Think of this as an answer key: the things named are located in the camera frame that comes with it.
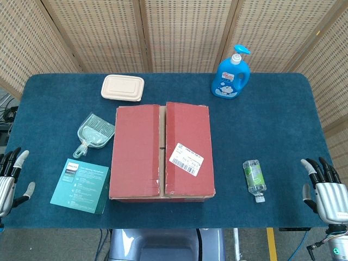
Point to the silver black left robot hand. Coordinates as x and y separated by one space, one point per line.
6 190

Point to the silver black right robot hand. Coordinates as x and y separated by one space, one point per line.
331 198

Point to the red cardboard box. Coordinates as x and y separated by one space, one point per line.
136 152

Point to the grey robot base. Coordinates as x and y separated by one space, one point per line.
163 244

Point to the teal product box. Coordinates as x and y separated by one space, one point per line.
81 187

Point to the clear bottle with green label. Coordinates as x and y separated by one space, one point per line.
254 176

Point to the blue pump detergent bottle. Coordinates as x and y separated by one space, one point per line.
231 79

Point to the black bar under table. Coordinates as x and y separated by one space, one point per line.
295 229

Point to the clear plastic dustpan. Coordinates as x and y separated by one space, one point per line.
95 133

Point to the white table leg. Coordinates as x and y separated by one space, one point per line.
236 244

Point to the beige lidded food container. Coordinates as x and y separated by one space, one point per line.
122 87

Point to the woven folding screen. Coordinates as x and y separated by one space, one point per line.
185 35

